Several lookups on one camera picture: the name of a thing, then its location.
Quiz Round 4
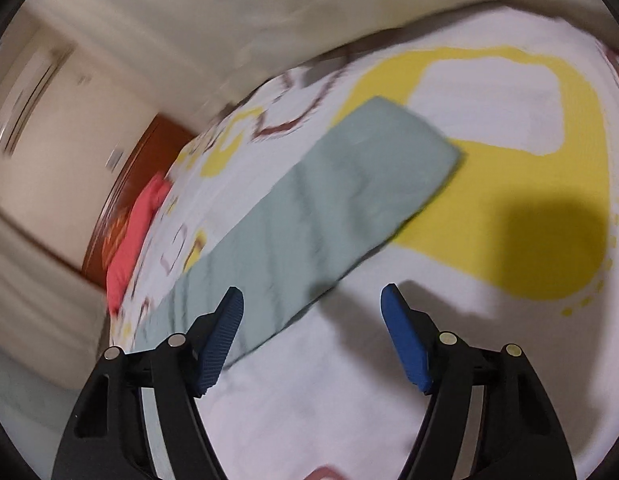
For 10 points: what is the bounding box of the coral red pillow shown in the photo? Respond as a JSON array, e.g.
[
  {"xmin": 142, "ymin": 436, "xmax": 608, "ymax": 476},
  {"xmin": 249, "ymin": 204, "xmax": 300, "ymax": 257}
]
[{"xmin": 105, "ymin": 172, "xmax": 172, "ymax": 318}]

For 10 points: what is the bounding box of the sage green quilted down garment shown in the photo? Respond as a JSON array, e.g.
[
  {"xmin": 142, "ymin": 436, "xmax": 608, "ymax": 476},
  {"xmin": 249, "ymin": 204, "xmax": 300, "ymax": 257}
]
[{"xmin": 132, "ymin": 96, "xmax": 461, "ymax": 363}]

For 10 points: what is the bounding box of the brown wooden headboard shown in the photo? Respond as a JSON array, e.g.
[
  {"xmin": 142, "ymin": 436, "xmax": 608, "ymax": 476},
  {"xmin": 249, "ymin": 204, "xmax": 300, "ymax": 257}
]
[{"xmin": 82, "ymin": 114, "xmax": 195, "ymax": 289}]

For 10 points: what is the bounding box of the white wall air conditioner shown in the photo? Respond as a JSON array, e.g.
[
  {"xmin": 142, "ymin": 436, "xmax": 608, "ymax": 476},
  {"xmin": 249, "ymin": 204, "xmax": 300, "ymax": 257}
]
[{"xmin": 0, "ymin": 44, "xmax": 73, "ymax": 157}]

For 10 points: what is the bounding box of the white patterned bed sheet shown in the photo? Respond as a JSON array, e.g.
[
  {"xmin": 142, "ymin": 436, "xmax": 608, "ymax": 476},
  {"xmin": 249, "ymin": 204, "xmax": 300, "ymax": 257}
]
[{"xmin": 111, "ymin": 8, "xmax": 619, "ymax": 479}]

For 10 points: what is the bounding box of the grey wall switch panel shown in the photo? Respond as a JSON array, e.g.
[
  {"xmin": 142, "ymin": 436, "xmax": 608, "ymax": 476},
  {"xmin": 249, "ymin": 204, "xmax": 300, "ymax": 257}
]
[{"xmin": 105, "ymin": 148, "xmax": 124, "ymax": 171}]

